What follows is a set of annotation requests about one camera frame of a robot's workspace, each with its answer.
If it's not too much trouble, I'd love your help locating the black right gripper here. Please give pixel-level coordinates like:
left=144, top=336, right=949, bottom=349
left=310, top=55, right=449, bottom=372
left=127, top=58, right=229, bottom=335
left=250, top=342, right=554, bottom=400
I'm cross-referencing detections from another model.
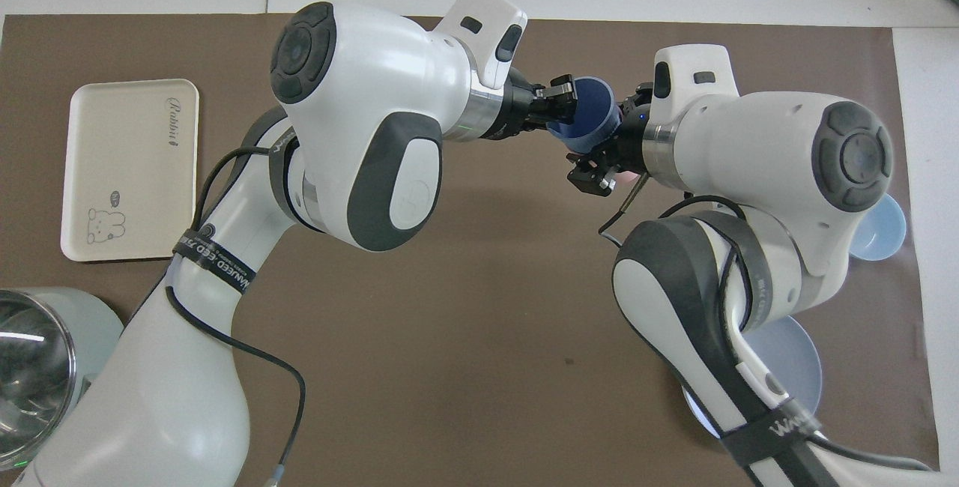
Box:
left=566, top=82, right=654, bottom=198

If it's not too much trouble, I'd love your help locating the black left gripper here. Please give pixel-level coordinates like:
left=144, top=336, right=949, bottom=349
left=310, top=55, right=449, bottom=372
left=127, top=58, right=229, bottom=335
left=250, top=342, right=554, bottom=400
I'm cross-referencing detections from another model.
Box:
left=487, top=71, right=578, bottom=139

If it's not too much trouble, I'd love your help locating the blue plastic cup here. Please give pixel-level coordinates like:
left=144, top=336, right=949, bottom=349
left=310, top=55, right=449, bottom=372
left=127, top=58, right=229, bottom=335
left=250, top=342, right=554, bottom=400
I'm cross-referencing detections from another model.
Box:
left=545, top=76, right=623, bottom=154

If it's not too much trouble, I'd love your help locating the cream rabbit print tray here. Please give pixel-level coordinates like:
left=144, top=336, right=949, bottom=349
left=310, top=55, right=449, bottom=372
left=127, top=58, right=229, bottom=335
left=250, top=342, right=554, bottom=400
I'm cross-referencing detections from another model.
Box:
left=60, top=79, right=200, bottom=262

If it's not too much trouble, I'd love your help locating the brown table mat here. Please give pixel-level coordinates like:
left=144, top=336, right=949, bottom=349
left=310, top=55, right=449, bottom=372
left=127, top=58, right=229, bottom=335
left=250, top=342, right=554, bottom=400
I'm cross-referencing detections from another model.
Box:
left=0, top=13, right=943, bottom=487

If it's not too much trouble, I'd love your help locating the light blue bowl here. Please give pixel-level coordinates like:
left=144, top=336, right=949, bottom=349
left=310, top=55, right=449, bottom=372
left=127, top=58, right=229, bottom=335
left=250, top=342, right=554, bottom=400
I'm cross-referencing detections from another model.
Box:
left=850, top=193, right=907, bottom=262

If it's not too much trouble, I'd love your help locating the blue round plate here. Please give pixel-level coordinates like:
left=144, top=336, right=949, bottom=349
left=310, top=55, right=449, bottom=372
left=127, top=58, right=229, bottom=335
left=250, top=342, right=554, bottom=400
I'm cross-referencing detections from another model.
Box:
left=680, top=315, right=823, bottom=443

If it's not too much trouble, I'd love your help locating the pale green electric pot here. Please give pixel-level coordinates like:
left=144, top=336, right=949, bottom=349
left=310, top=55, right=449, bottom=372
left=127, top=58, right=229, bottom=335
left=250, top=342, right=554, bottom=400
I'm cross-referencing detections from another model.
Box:
left=0, top=287, right=124, bottom=471

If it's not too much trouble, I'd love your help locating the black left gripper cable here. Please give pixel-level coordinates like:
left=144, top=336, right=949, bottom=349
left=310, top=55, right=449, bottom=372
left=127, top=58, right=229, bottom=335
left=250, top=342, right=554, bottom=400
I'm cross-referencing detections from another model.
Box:
left=165, top=144, right=308, bottom=487

